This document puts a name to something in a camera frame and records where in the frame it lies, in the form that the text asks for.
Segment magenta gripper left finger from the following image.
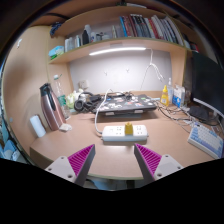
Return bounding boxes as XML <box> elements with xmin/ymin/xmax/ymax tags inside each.
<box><xmin>46</xmin><ymin>144</ymin><xmax>95</xmax><ymax>186</ymax></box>

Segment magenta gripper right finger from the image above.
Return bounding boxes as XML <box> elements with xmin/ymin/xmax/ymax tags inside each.
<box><xmin>134</xmin><ymin>144</ymin><xmax>183</xmax><ymax>185</ymax></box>

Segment yellow charger plug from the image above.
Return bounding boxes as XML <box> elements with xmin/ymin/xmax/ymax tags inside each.
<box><xmin>125</xmin><ymin>122</ymin><xmax>133</xmax><ymax>135</ymax></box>

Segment white power strip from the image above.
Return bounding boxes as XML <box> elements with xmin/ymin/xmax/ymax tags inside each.
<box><xmin>102</xmin><ymin>125</ymin><xmax>148</xmax><ymax>142</ymax></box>

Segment copper thermos bottle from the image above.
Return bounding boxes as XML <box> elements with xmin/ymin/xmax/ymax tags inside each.
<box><xmin>40</xmin><ymin>83</ymin><xmax>65</xmax><ymax>131</ymax></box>

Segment white blue keyboard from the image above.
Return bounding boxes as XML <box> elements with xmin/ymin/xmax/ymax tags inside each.
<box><xmin>188</xmin><ymin>122</ymin><xmax>224</xmax><ymax>159</ymax></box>

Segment black headphones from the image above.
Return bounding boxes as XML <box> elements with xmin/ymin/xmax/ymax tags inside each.
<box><xmin>74</xmin><ymin>91</ymin><xmax>102</xmax><ymax>112</ymax></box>

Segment yellow squeeze bottle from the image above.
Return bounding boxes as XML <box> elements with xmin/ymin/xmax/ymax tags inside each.
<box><xmin>160</xmin><ymin>86</ymin><xmax>169</xmax><ymax>106</ymax></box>

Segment black laptop with stickers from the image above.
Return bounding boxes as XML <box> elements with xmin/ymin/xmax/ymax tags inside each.
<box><xmin>93</xmin><ymin>94</ymin><xmax>157</xmax><ymax>115</ymax></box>

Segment clear plastic water bottle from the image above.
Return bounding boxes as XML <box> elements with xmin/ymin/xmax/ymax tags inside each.
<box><xmin>54</xmin><ymin>74</ymin><xmax>70</xmax><ymax>119</ymax></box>

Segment white blue carton box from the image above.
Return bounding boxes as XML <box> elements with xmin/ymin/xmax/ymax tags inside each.
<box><xmin>172</xmin><ymin>85</ymin><xmax>185</xmax><ymax>107</ymax></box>

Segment clear sanitizer bottle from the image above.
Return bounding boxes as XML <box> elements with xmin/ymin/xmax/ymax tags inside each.
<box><xmin>167</xmin><ymin>78</ymin><xmax>174</xmax><ymax>104</ymax></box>

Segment black computer monitor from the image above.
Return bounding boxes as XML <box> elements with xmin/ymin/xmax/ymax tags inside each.
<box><xmin>191</xmin><ymin>52</ymin><xmax>224</xmax><ymax>119</ymax></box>

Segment green tissue box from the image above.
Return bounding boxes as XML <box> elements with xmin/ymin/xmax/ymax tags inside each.
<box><xmin>48</xmin><ymin>46</ymin><xmax>64</xmax><ymax>59</ymax></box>

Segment white LED light bar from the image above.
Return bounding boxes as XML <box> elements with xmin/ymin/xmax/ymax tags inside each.
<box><xmin>89</xmin><ymin>47</ymin><xmax>146</xmax><ymax>56</ymax></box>

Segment black bottle on shelf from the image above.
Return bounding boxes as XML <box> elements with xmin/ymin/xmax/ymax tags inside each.
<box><xmin>82</xmin><ymin>30</ymin><xmax>90</xmax><ymax>45</ymax></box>

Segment wooden shelf unit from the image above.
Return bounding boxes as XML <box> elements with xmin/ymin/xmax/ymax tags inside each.
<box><xmin>48</xmin><ymin>6</ymin><xmax>187</xmax><ymax>85</ymax></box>

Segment row of books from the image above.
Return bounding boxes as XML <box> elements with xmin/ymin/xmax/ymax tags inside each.
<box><xmin>119</xmin><ymin>14</ymin><xmax>184</xmax><ymax>46</ymax></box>

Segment white power strip cable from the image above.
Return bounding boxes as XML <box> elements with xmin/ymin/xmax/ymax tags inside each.
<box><xmin>94</xmin><ymin>88</ymin><xmax>115</xmax><ymax>137</ymax></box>

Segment white hanging cable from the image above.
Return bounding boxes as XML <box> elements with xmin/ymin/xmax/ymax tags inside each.
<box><xmin>139</xmin><ymin>48</ymin><xmax>166</xmax><ymax>92</ymax></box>

